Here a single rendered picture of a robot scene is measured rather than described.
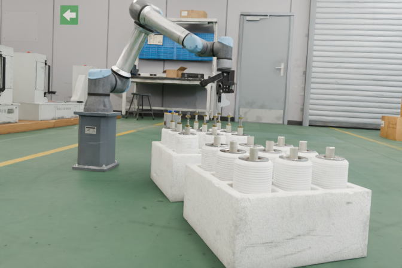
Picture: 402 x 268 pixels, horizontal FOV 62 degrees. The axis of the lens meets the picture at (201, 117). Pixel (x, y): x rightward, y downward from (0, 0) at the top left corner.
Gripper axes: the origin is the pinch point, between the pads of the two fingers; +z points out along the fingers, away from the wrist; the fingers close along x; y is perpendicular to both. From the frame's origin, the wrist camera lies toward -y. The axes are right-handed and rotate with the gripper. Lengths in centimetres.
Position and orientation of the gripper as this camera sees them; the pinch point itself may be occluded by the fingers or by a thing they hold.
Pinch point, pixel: (217, 109)
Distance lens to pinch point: 164.1
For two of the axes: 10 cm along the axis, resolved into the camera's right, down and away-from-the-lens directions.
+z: -0.5, 10.0, 0.6
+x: -0.9, -0.6, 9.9
